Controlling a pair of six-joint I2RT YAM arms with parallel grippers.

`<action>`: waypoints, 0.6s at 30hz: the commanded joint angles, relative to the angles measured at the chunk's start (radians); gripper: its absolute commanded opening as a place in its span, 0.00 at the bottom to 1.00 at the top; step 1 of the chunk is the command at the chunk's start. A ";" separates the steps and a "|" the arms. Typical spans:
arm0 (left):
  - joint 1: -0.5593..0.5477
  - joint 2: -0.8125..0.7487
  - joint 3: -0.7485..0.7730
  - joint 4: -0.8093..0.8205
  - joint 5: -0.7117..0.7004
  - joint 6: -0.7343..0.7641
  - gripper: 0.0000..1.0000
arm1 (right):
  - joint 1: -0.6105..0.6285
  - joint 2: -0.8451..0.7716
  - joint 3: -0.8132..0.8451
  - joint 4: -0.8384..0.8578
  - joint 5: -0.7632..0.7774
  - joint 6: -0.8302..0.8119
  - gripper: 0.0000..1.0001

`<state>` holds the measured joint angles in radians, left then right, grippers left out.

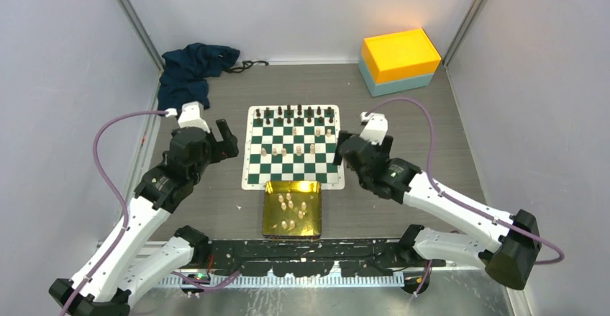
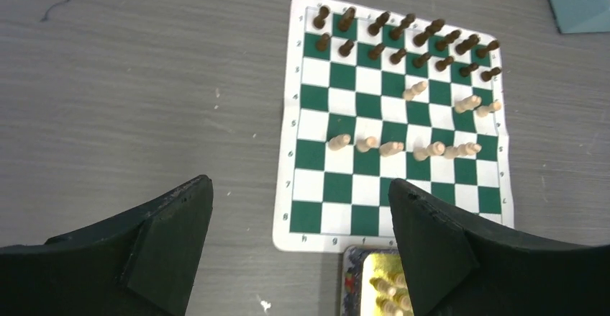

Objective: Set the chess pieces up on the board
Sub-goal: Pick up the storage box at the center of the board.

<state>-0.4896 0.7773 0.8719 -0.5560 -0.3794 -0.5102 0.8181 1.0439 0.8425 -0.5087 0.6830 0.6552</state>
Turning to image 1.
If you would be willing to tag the green white chess board mat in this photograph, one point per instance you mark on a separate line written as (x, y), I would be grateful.
(270, 126)

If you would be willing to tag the dark blue cloth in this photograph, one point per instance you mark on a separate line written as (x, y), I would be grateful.
(185, 74)

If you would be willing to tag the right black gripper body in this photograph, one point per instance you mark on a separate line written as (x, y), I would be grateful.
(385, 147)

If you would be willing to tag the yellow box lid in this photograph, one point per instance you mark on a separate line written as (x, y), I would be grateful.
(399, 55)

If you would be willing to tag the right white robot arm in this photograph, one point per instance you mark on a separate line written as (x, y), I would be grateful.
(506, 246)

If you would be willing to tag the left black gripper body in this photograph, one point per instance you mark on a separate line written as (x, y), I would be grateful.
(210, 157)

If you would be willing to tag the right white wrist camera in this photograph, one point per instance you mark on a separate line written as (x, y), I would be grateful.
(375, 127)

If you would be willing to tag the light blue box base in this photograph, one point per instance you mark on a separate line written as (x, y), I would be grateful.
(391, 87)

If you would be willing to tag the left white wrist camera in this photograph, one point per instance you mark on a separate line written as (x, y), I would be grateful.
(189, 115)

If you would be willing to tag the aluminium front rail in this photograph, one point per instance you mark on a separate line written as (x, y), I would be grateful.
(333, 280)

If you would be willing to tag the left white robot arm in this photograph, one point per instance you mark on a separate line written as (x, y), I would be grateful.
(112, 282)

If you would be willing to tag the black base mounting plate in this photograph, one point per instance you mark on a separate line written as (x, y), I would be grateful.
(304, 258)

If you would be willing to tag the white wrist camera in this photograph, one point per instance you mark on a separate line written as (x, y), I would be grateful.
(375, 127)
(189, 115)

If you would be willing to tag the gold metal tin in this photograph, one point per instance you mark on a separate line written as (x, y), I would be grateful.
(292, 210)

